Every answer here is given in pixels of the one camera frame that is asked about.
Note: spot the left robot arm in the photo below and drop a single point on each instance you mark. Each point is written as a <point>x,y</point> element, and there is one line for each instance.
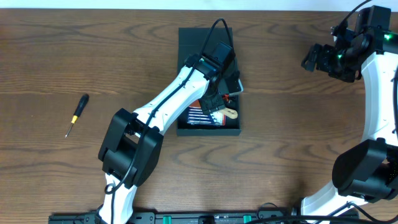
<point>131,147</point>

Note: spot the orange scraper wooden handle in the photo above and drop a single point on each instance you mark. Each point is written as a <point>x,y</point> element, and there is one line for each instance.
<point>231,113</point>

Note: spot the black yellow screwdriver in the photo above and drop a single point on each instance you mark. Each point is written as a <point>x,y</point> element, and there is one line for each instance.
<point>78,111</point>

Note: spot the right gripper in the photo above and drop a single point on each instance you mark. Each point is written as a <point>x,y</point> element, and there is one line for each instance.
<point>326,51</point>

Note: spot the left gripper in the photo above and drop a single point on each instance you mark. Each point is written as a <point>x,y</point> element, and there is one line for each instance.
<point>214,104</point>

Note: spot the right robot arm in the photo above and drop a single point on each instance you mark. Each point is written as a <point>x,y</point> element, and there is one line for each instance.
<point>367,173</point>

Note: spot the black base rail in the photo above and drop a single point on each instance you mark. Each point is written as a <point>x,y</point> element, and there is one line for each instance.
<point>169,218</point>

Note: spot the red handled pliers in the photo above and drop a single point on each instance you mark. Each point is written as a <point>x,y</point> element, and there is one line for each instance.
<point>229,99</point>

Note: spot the screwdriver set blister pack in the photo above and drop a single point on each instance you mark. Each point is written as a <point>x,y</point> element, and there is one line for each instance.
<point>196,116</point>

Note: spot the black gift box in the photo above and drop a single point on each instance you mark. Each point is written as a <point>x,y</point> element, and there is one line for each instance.
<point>190,41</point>

